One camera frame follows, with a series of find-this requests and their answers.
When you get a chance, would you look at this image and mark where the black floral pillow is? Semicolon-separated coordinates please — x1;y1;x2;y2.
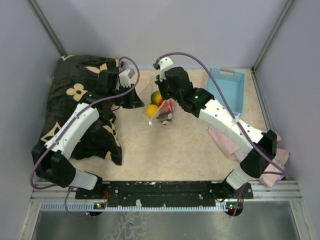
33;54;125;166

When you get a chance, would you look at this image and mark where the clear dotted zip bag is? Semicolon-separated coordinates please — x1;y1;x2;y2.
144;82;180;128

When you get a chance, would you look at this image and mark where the green orange toy mango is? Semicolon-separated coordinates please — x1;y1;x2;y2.
150;91;163;107

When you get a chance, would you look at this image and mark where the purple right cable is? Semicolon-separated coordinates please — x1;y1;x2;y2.
152;51;287;218

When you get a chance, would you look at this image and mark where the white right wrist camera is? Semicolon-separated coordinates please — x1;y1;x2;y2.
153;57;174;82

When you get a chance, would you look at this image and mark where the purple cable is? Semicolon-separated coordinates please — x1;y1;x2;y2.
29;56;141;221
152;51;287;218

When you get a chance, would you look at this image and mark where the dark brown toy fruit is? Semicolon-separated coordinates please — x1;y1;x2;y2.
156;112;174;126

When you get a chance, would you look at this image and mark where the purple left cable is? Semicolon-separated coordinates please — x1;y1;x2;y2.
29;56;141;221

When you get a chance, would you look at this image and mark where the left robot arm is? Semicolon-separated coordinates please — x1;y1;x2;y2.
29;69;143;199

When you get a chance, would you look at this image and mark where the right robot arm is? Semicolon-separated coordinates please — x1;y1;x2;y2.
155;66;277;198

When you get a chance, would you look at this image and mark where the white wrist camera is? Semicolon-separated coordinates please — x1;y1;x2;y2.
153;57;174;82
118;69;135;88

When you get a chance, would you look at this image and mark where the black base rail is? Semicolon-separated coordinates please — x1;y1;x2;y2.
75;181;254;208

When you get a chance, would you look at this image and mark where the pink cloth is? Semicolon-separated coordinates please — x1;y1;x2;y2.
208;125;284;188

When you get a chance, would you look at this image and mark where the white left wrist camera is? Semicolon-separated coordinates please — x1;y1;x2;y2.
118;69;135;88

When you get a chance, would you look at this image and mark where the blue plastic basket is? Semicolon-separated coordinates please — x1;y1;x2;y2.
209;67;246;115

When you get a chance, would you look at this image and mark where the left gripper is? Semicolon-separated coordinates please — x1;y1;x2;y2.
108;83;144;109

